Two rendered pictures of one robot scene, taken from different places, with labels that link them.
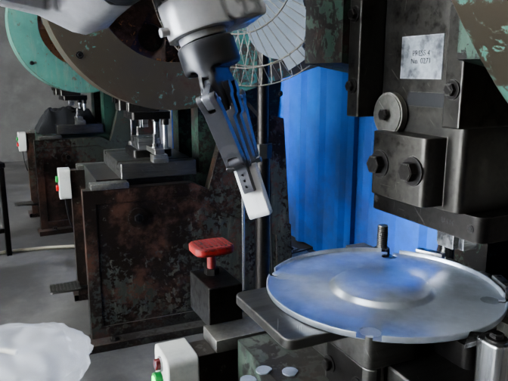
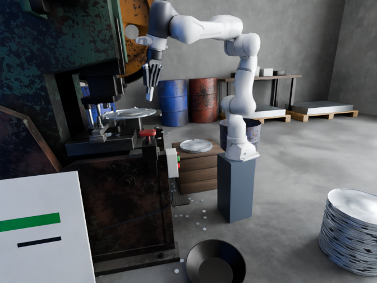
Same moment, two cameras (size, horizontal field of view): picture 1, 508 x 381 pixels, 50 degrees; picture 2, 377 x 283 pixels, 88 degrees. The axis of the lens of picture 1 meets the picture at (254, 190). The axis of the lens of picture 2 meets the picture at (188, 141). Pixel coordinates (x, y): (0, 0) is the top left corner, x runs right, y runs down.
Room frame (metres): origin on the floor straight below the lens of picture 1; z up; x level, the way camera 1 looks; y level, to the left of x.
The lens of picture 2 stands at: (1.60, 0.46, 0.98)
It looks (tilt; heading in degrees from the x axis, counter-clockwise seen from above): 19 degrees down; 197
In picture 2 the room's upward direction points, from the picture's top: 3 degrees counter-clockwise
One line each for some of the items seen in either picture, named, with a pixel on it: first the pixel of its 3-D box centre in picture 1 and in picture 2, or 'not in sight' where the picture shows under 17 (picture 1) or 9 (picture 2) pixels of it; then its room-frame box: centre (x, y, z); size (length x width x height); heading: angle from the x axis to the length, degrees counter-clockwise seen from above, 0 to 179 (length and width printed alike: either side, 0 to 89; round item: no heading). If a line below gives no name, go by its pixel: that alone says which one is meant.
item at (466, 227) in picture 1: (464, 215); (103, 100); (0.71, -0.28, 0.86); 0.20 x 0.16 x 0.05; 25
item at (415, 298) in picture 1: (381, 286); (130, 113); (0.65, -0.16, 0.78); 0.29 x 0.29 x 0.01
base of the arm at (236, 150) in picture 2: not in sight; (241, 145); (0.37, 0.45, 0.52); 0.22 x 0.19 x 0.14; 126
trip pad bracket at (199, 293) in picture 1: (216, 323); (151, 160); (0.89, 0.07, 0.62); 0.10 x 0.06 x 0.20; 25
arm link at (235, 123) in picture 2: not in sight; (233, 115); (0.36, 0.39, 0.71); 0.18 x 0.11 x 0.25; 40
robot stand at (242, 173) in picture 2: not in sight; (234, 185); (0.39, 0.41, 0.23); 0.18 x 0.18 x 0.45; 36
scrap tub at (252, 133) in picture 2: not in sight; (239, 144); (-0.42, 0.41, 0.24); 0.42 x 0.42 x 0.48
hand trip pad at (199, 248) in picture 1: (211, 263); (148, 139); (0.90, 0.07, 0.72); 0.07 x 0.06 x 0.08; 115
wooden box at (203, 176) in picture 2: not in sight; (196, 164); (0.01, 0.05, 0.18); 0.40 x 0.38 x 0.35; 119
